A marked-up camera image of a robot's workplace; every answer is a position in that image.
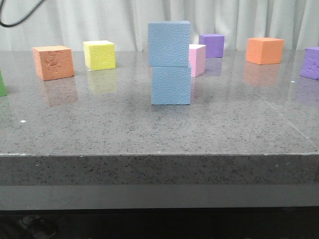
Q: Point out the green foam cube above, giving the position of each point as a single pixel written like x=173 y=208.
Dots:
x=3 y=91

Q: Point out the purple foam cube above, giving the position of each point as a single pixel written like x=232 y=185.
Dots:
x=310 y=68
x=214 y=44

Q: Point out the white curtain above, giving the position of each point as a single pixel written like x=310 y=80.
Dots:
x=125 y=22

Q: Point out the pink foam cube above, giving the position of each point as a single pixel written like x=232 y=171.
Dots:
x=197 y=59

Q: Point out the yellow foam cube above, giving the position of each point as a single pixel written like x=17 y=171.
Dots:
x=99 y=54

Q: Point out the smooth orange foam cube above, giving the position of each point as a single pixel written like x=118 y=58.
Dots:
x=264 y=50

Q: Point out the rough orange foam cube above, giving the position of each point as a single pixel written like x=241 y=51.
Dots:
x=53 y=62

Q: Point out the purple foam cube at right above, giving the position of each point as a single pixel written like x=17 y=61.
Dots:
x=310 y=68

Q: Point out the light blue foam cube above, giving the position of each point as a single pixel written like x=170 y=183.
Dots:
x=168 y=43
x=171 y=85

